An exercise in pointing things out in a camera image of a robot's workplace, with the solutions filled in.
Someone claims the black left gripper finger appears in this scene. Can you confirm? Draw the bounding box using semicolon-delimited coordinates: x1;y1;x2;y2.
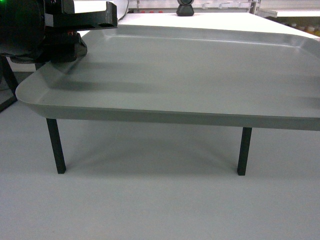
45;1;118;31
37;31;88;63

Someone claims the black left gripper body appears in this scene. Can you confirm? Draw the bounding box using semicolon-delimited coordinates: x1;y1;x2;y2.
0;0;75;63

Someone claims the grey rectangular serving tray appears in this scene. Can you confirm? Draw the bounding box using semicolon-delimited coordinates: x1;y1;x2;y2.
16;25;320;131

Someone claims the black table leg left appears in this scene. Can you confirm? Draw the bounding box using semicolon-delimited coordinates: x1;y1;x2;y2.
46;118;67;174

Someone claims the black table leg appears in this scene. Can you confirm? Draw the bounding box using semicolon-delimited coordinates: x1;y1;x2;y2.
46;118;67;174
237;127;252;176

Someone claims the black barcode scanner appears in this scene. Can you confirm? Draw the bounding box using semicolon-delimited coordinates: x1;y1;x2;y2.
176;0;195;17

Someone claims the black table leg right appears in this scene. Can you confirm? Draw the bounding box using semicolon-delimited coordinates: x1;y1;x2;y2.
237;127;252;176

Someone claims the black frame leg far left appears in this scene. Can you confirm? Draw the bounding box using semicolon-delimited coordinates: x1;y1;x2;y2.
0;56;18;112

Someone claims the white wire hook rack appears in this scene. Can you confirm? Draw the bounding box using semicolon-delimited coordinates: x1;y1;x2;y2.
201;0;260;11

